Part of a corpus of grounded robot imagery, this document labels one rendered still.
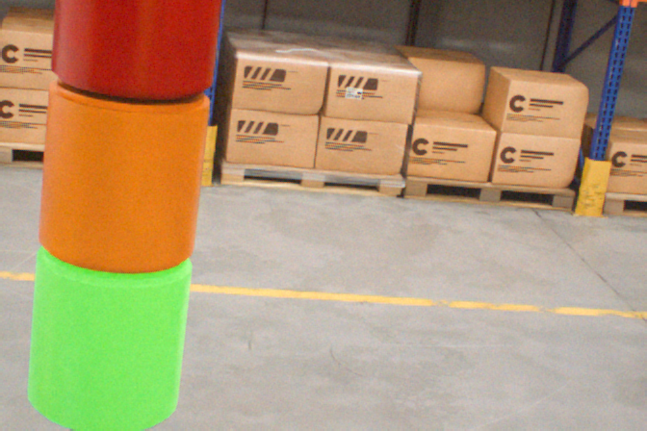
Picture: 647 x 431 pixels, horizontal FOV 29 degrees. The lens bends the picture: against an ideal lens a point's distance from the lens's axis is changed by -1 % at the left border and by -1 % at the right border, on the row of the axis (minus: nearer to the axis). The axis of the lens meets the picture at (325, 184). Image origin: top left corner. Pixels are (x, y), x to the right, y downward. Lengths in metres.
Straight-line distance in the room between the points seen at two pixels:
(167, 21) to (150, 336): 0.10
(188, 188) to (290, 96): 7.69
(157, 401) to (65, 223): 0.07
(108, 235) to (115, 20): 0.06
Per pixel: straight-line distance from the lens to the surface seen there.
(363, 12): 9.46
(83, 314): 0.39
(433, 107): 8.86
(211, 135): 8.00
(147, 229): 0.38
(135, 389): 0.40
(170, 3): 0.37
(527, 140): 8.60
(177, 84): 0.37
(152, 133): 0.37
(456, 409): 5.53
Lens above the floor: 2.36
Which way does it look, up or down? 16 degrees down
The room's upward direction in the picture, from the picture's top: 8 degrees clockwise
